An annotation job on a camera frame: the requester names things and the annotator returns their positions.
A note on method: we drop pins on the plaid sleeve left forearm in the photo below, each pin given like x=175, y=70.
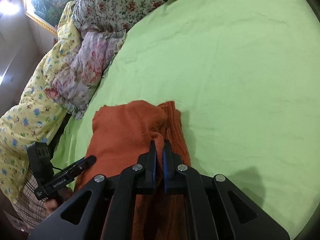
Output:
x=28, y=207

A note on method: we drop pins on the orange knit sweater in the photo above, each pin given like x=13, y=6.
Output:
x=120, y=135

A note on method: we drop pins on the person's left hand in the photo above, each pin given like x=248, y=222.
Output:
x=51, y=204

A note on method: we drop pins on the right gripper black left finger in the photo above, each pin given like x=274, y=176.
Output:
x=103, y=208

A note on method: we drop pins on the light green bed sheet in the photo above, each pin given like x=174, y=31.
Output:
x=245, y=76

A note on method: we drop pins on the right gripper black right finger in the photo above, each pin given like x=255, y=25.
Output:
x=215, y=207

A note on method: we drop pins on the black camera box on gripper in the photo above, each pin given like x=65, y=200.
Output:
x=39, y=162

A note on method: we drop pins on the pink floral pillow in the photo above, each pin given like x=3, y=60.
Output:
x=75, y=84

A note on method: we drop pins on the yellow cartoon print blanket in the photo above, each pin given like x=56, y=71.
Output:
x=36, y=117

